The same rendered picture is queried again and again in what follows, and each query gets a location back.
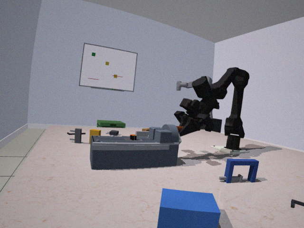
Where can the blue c-clamp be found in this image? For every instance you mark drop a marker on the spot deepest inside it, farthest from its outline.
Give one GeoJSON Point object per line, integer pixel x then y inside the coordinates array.
{"type": "Point", "coordinates": [253, 163]}

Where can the blue rectangular block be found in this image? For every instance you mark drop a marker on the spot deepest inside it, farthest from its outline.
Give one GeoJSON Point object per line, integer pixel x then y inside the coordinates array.
{"type": "Point", "coordinates": [188, 209]}

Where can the yellow rectangular bar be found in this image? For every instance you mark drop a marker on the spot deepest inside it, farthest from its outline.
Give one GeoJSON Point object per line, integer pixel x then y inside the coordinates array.
{"type": "Point", "coordinates": [94, 132]}

